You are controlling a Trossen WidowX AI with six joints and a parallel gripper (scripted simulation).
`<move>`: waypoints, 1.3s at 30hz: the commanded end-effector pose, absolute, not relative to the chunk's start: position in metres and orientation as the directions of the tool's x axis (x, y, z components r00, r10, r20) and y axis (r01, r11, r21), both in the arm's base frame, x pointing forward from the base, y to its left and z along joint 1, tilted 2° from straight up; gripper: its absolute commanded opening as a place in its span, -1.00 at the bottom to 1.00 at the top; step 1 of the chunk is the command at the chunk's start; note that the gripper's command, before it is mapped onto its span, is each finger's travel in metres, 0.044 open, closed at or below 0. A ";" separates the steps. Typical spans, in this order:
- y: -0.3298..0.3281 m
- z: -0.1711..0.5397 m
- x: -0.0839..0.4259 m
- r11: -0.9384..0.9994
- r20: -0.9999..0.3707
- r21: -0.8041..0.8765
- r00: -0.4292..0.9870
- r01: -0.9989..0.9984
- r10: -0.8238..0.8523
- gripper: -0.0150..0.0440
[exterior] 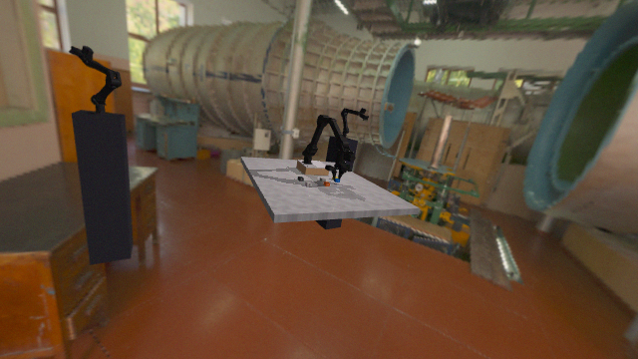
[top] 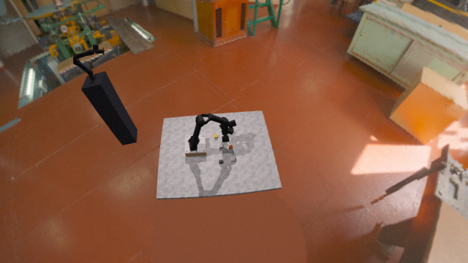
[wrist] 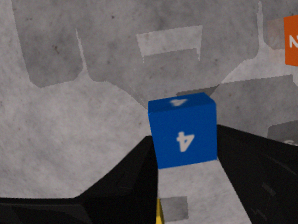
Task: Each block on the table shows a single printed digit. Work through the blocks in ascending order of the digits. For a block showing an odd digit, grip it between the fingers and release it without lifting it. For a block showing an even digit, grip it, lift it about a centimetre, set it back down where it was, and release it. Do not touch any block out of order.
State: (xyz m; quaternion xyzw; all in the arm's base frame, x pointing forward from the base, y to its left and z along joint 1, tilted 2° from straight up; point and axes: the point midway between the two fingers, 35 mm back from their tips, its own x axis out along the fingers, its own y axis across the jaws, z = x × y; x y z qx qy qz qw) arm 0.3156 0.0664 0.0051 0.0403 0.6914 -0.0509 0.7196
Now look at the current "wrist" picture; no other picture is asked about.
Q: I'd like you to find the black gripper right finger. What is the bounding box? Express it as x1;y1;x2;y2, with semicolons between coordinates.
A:
217;125;298;224

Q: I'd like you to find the yellow block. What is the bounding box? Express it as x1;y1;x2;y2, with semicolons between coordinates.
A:
156;198;165;224

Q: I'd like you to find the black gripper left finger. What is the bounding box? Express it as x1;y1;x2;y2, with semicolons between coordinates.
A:
0;136;158;224

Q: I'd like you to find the blue block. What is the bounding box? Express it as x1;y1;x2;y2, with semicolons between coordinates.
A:
148;92;218;169

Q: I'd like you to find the orange block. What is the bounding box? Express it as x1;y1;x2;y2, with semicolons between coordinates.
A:
283;15;298;67

